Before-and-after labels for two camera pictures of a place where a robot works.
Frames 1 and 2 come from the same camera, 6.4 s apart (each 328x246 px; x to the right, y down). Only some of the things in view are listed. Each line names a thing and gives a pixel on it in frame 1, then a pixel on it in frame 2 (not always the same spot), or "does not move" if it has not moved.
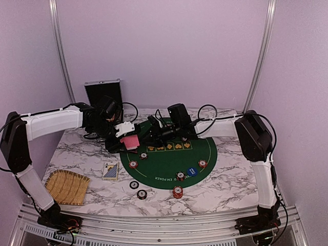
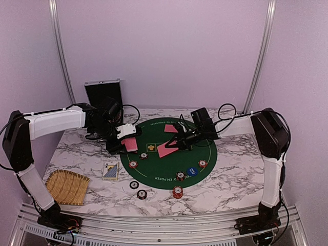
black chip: x=143 y=155 does not move
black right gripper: x=156 y=132 to x=183 y=142
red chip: x=133 y=164 does not move
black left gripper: x=114 y=147 does not move
